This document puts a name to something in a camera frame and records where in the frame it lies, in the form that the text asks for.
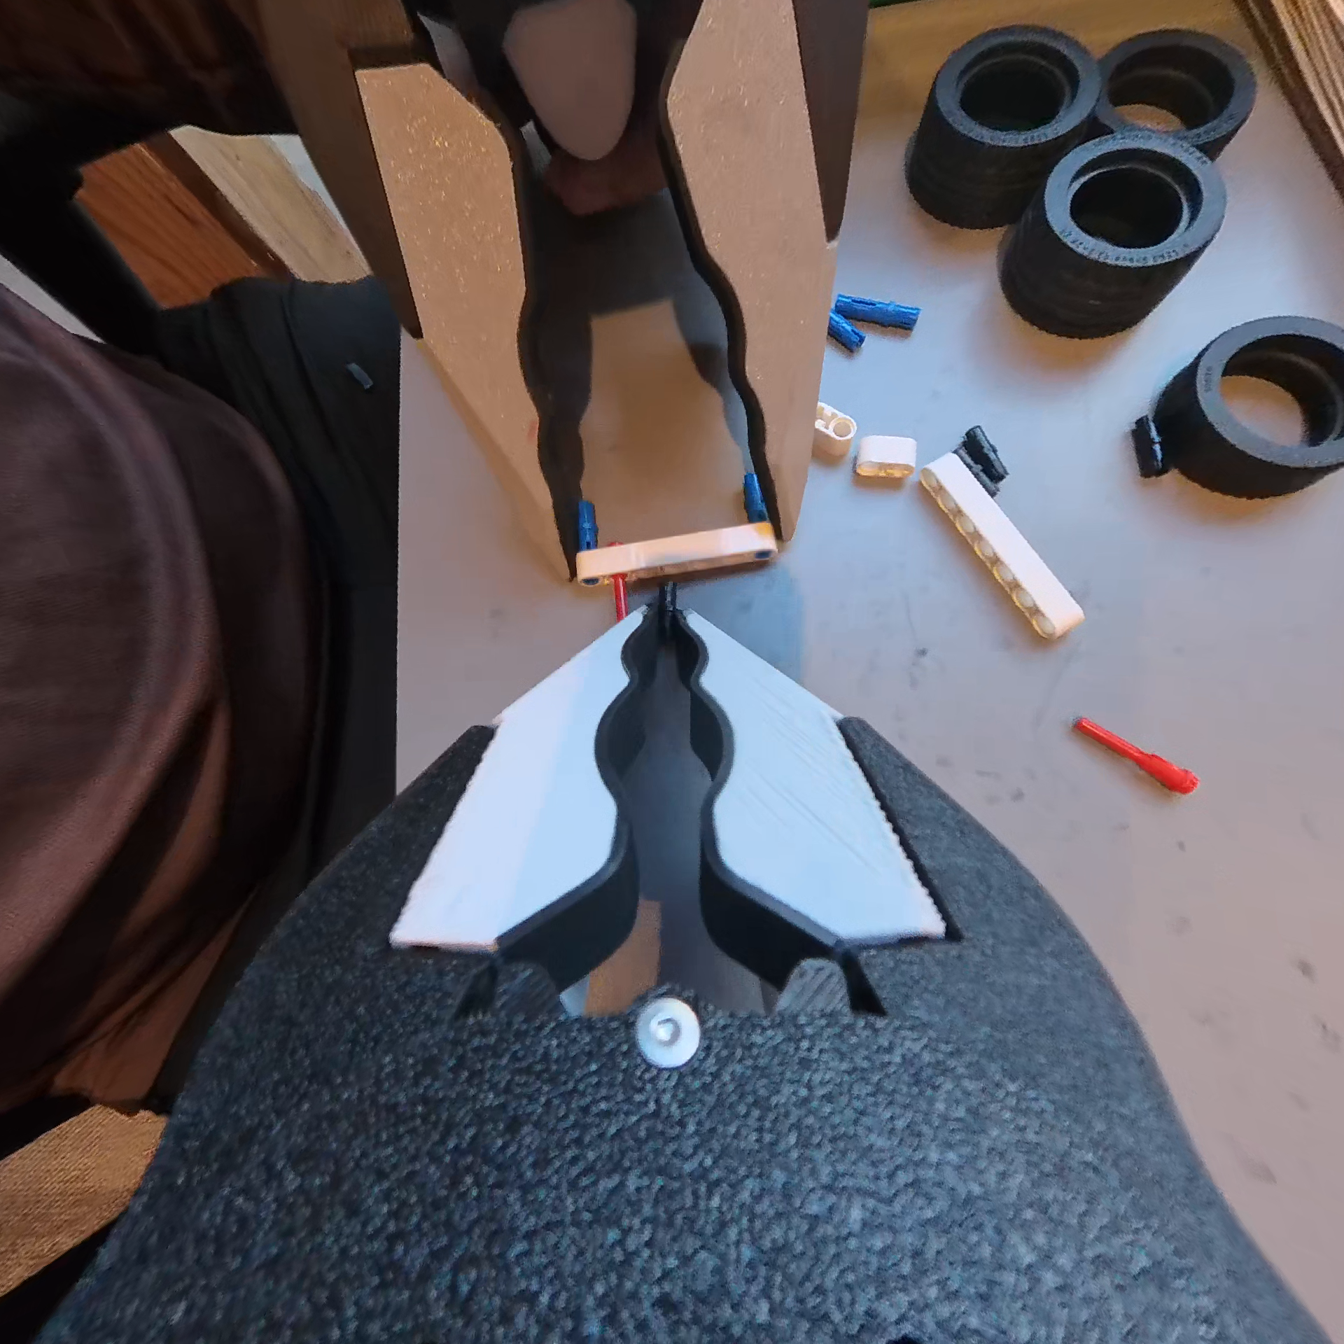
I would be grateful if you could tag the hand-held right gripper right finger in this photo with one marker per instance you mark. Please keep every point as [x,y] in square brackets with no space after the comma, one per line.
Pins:
[809,828]

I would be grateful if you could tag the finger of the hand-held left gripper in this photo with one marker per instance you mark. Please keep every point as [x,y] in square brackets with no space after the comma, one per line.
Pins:
[766,261]
[462,315]

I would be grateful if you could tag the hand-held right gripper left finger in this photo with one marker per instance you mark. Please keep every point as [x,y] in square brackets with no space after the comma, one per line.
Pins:
[514,817]

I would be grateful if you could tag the white toy axle connector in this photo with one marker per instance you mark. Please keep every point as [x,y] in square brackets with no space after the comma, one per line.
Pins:
[834,429]

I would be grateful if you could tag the red toy axle pin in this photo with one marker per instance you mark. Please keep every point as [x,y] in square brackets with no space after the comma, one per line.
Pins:
[622,597]
[1133,753]

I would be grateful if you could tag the white toy beam with pins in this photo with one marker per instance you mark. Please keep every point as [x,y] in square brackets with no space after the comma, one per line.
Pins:
[672,551]

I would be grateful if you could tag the person's left forearm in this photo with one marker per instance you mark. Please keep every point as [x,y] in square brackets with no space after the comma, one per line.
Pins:
[126,62]

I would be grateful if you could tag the grey desk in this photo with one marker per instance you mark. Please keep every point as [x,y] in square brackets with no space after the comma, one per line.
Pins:
[1049,891]

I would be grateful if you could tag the person's left hand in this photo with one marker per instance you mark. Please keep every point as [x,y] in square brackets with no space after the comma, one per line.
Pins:
[598,187]

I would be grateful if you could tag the black rubber toy tire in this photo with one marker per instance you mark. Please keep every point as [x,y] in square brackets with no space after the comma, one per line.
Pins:
[1198,418]
[1234,94]
[1049,272]
[945,157]

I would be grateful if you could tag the short white toy beam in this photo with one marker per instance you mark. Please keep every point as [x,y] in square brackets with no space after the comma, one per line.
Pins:
[888,454]

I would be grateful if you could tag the person's black trousers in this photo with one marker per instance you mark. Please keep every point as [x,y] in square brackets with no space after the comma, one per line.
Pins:
[346,524]

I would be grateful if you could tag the long white toy beam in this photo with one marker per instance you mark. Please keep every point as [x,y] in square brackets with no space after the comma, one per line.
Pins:
[1003,545]

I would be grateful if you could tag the person's brown shirt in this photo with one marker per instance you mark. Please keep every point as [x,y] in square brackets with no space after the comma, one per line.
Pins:
[126,630]

